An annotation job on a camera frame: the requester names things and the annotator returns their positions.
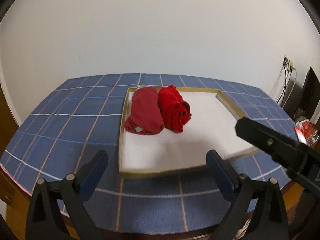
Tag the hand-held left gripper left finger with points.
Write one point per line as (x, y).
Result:
(96, 172)

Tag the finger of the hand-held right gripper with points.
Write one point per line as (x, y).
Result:
(260, 135)

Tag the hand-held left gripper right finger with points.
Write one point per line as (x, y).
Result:
(220, 175)

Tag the shallow cardboard tray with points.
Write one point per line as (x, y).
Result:
(190, 142)

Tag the maroon rolled underwear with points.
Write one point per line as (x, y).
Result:
(145, 110)

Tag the brown wooden desk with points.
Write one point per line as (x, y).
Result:
(291, 197)

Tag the red and white plastic bag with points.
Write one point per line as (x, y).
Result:
(307, 128)

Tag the blue checked tablecloth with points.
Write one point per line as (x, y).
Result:
(62, 130)

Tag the black monitor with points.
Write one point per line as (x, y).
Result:
(311, 92)

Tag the brown wooden panel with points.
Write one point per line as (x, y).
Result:
(7, 110)

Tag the white wall socket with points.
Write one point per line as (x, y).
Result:
(288, 63)

